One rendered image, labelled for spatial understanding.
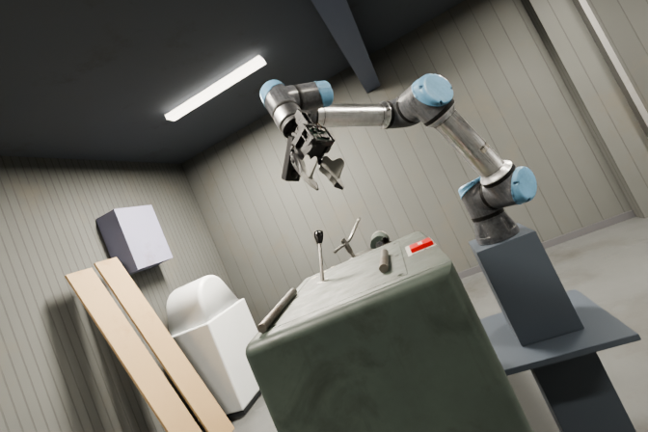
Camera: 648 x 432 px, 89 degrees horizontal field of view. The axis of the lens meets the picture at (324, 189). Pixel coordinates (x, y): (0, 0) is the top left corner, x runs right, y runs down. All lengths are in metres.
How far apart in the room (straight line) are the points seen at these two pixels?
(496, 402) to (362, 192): 3.94
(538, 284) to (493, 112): 3.47
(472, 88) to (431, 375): 4.16
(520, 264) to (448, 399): 0.68
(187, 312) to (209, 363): 0.54
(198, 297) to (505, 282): 3.05
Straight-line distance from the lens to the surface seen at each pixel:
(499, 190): 1.22
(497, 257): 1.31
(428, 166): 4.50
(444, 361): 0.74
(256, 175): 5.05
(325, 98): 0.95
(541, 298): 1.38
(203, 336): 3.79
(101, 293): 3.72
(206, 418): 3.71
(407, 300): 0.70
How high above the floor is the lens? 1.43
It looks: 4 degrees up
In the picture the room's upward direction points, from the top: 24 degrees counter-clockwise
